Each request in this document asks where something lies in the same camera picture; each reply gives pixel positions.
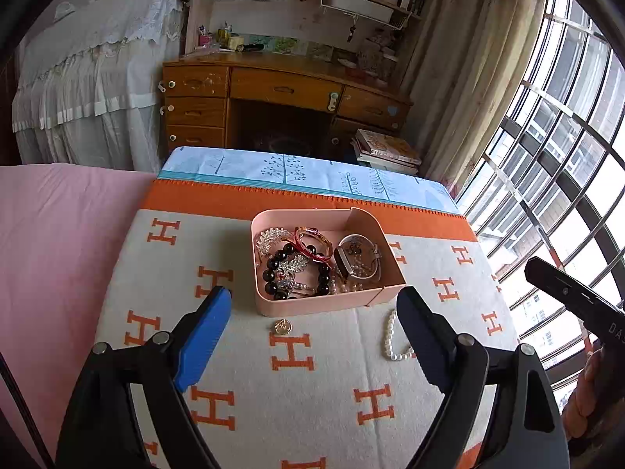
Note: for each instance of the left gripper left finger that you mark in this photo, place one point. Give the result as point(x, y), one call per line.
point(200, 335)

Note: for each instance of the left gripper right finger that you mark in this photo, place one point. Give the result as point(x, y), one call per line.
point(430, 335)

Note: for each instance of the pink smart watch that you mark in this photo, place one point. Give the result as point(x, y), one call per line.
point(358, 259)

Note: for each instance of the pink plastic tray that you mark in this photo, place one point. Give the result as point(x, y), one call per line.
point(295, 271)

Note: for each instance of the right hand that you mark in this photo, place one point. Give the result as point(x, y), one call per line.
point(582, 401)

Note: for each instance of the gold round brooch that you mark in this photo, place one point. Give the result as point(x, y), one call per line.
point(282, 327)

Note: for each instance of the window security grille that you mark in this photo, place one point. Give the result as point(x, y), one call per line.
point(551, 185)

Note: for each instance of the pink bed sheet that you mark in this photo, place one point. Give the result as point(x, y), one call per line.
point(62, 230)

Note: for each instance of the blue white tree-print cloth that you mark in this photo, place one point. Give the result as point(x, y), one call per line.
point(304, 175)

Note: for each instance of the stack of books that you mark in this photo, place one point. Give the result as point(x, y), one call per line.
point(384, 152)

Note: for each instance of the wooden desk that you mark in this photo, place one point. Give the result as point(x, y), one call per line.
point(272, 102)

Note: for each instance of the white lace covered piano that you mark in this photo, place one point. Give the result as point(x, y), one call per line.
point(89, 90)

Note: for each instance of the beige curtain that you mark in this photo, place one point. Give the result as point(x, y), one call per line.
point(463, 74)

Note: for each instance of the wooden bookshelf with books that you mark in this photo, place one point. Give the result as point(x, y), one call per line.
point(303, 20)

